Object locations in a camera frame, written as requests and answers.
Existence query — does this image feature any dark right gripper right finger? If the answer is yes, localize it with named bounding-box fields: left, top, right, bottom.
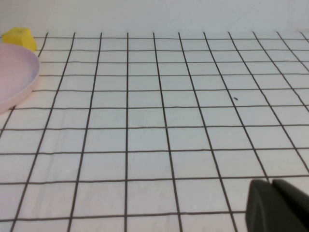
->
left=272, top=178, right=309, bottom=218

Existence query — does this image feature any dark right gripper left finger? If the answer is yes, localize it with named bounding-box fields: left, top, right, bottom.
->
left=245, top=179, right=309, bottom=232

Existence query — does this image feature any pink round plate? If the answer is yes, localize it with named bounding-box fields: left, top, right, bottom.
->
left=0, top=43, right=41, bottom=114

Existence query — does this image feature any white grid tablecloth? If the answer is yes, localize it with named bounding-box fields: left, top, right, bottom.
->
left=0, top=30, right=309, bottom=232

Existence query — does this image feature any yellow foam block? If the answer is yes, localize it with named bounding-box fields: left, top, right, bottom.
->
left=1, top=27, right=38, bottom=52

